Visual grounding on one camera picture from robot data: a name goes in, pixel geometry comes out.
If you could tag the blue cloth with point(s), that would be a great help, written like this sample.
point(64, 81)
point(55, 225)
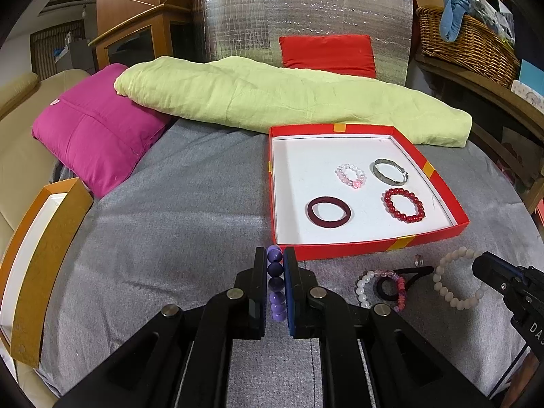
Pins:
point(452, 15)

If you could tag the silver insulation panel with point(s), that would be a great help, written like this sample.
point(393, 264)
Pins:
point(238, 21)

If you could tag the red cardboard box lid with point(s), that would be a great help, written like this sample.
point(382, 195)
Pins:
point(361, 204)

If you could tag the red cushion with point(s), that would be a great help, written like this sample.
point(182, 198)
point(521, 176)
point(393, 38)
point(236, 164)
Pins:
point(327, 53)

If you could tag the silver bangle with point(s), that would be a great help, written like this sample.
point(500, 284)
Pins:
point(379, 174)

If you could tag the wooden shelf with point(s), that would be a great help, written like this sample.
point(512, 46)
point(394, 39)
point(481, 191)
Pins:
point(501, 106)

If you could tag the wicker basket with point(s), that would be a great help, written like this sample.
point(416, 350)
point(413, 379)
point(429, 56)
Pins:
point(467, 46)

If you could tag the low wooden glass cabinet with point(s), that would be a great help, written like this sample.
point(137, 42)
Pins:
point(131, 46)

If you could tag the magenta pillow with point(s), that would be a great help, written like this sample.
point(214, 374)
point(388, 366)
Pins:
point(97, 131)

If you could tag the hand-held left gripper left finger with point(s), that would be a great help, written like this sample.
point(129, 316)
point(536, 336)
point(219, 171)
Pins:
point(260, 289)

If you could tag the orange cardboard box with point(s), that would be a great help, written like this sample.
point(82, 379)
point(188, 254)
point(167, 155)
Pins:
point(46, 263)

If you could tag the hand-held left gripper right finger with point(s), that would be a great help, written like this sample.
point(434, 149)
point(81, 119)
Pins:
point(291, 289)

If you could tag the light green folded blanket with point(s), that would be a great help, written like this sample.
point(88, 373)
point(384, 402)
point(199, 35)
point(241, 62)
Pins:
point(276, 93)

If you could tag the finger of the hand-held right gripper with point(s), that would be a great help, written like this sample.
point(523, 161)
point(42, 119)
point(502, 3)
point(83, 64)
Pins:
point(488, 270)

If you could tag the beige leather sofa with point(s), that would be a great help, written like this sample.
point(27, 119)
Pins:
point(25, 106)

